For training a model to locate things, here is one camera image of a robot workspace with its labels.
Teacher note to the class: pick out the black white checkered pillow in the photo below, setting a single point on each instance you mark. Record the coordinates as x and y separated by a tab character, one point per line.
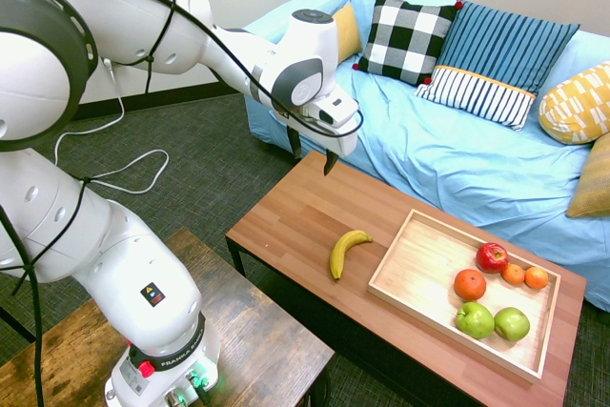
405	37

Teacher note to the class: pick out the green apple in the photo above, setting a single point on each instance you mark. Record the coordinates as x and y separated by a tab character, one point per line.
512	323
474	320

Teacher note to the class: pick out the light blue covered sofa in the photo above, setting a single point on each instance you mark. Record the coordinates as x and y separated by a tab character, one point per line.
453	140

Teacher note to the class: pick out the light wooden tray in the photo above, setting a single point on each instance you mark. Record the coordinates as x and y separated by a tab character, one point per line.
429	259

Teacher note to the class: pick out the small mandarin orange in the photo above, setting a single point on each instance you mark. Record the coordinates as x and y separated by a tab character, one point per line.
514	274
536	277

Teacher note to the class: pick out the dark rustic wooden table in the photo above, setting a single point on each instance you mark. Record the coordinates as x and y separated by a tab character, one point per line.
267	331

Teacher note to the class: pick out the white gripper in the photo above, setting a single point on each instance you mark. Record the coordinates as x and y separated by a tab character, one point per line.
339	125

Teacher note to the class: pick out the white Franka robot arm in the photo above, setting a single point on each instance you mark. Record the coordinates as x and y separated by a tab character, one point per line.
119	40

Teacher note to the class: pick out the reddish wooden coffee table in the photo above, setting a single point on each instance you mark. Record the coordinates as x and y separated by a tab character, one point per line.
305	221

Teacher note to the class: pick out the yellow white patterned pillow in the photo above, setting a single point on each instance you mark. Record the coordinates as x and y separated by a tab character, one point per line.
579	104

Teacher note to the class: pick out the large orange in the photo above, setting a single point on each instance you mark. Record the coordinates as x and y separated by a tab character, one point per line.
470	284

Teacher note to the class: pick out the mustard woven textured pillow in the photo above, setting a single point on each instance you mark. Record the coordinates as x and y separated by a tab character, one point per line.
595	178

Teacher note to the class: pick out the white navy striped pillow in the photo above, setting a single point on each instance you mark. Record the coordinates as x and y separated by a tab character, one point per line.
476	92

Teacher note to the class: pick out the yellow banana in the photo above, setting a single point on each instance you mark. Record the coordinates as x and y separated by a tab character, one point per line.
344	250

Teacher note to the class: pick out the plain mustard yellow pillow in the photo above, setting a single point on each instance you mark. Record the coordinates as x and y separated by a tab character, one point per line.
347	30

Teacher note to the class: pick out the blue striped pillow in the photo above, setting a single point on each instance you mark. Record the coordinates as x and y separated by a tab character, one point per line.
505	42

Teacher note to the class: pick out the red apple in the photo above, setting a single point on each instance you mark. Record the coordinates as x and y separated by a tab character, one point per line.
492	257

